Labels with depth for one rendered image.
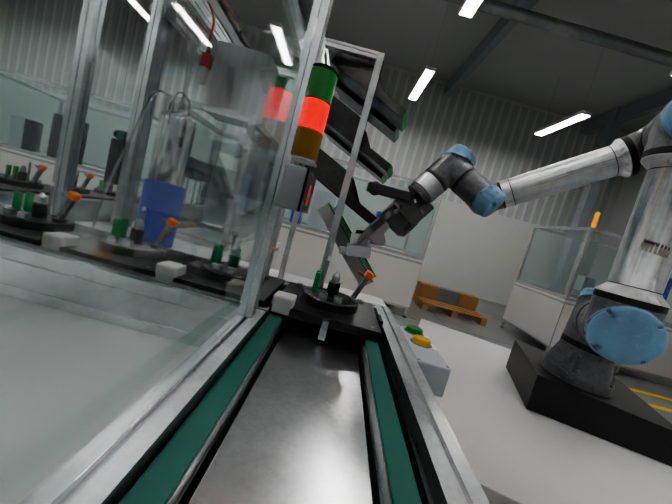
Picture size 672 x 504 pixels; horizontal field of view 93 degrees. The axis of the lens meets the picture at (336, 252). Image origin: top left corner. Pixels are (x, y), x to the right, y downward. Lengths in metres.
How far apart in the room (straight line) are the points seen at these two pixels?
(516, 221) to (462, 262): 1.93
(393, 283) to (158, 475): 4.63
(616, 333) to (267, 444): 0.67
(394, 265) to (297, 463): 4.49
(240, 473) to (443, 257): 9.59
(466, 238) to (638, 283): 9.24
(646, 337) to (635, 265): 0.14
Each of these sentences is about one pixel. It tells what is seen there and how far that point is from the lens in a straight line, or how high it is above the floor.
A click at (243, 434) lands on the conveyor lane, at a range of 0.42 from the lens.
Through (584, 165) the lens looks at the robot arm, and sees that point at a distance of 0.99.
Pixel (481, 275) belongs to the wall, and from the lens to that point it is 10.34.
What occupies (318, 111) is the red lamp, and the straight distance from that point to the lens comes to 0.59.
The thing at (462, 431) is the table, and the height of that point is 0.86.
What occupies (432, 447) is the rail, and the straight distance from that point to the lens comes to 0.43.
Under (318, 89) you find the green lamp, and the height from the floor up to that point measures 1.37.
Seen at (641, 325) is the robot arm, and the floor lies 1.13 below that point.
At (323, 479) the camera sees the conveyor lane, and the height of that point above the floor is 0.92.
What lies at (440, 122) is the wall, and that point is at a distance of 10.05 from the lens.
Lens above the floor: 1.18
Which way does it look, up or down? 6 degrees down
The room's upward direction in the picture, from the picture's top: 15 degrees clockwise
